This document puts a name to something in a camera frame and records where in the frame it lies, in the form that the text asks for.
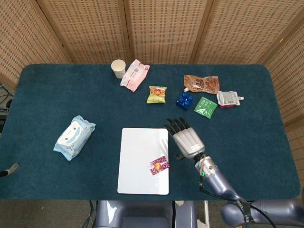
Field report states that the blue toy building brick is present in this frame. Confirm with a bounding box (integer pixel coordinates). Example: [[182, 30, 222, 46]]
[[175, 93, 194, 110]]

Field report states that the silver spout pouch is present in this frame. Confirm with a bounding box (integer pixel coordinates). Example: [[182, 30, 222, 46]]
[[216, 90, 245, 109]]

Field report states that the orange spout pouch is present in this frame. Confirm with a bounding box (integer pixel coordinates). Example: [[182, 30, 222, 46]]
[[183, 75, 220, 94]]

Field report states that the blue cable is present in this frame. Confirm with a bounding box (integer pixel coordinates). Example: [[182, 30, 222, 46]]
[[88, 200, 96, 228]]

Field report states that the pink wet wipes pack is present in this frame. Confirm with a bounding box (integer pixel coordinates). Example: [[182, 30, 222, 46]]
[[120, 59, 151, 93]]

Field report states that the grey robot torso base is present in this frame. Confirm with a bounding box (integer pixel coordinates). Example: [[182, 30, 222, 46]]
[[95, 200, 198, 228]]

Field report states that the woven bamboo folding screen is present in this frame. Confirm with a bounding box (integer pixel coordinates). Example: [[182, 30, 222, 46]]
[[0, 0, 304, 152]]

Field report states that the green sachet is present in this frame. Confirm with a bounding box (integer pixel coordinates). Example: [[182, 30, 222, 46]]
[[194, 96, 218, 120]]

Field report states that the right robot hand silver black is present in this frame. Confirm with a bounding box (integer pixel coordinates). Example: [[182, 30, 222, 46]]
[[163, 117, 206, 160]]

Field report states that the yellow-green snack bag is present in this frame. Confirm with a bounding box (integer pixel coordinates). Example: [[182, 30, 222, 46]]
[[146, 85, 168, 105]]

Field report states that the white paper cup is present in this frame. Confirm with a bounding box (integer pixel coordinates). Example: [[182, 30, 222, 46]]
[[111, 59, 126, 79]]

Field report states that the black cable bundle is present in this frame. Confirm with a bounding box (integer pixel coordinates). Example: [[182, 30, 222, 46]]
[[0, 82, 14, 112]]

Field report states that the white rectangular board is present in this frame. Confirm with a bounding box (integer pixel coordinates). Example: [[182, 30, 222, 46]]
[[117, 127, 170, 196]]

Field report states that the light blue wet wipes pack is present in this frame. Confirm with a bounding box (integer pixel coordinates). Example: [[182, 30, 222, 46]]
[[53, 115, 96, 162]]

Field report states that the dark teal table cloth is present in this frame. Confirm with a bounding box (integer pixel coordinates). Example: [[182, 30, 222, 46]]
[[0, 63, 300, 202]]

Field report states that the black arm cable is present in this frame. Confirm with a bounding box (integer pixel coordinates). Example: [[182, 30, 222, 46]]
[[199, 181, 285, 228]]

